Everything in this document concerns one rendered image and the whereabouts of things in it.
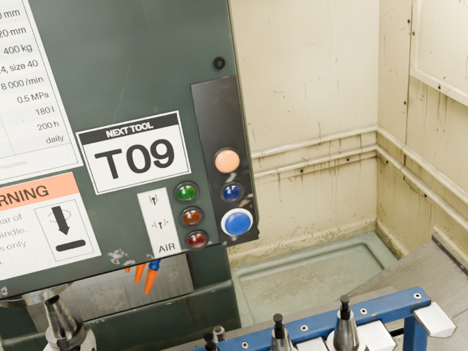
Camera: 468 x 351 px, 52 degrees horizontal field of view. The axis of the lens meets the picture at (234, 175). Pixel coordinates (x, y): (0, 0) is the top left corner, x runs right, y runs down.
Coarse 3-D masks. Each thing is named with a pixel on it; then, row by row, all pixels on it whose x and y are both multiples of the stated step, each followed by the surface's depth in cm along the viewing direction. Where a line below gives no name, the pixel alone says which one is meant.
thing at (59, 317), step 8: (56, 296) 80; (48, 304) 79; (56, 304) 79; (64, 304) 81; (48, 312) 79; (56, 312) 79; (64, 312) 80; (48, 320) 80; (56, 320) 80; (64, 320) 80; (72, 320) 82; (56, 328) 80; (64, 328) 80; (72, 328) 82; (56, 336) 81; (64, 336) 81
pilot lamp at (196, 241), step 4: (192, 236) 54; (196, 236) 54; (200, 236) 54; (204, 236) 54; (192, 240) 54; (196, 240) 54; (200, 240) 54; (204, 240) 54; (192, 244) 54; (196, 244) 54; (200, 244) 54; (196, 248) 55
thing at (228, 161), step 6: (228, 150) 50; (222, 156) 49; (228, 156) 50; (234, 156) 50; (216, 162) 50; (222, 162) 50; (228, 162) 50; (234, 162) 50; (222, 168) 50; (228, 168) 50; (234, 168) 50
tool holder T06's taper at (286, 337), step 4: (272, 332) 76; (272, 336) 76; (276, 336) 75; (284, 336) 75; (288, 336) 76; (272, 340) 76; (276, 340) 75; (280, 340) 75; (284, 340) 75; (288, 340) 76; (272, 344) 76; (276, 344) 76; (280, 344) 75; (284, 344) 75; (288, 344) 76; (272, 348) 77; (276, 348) 76; (280, 348) 76; (284, 348) 76; (288, 348) 76; (292, 348) 77
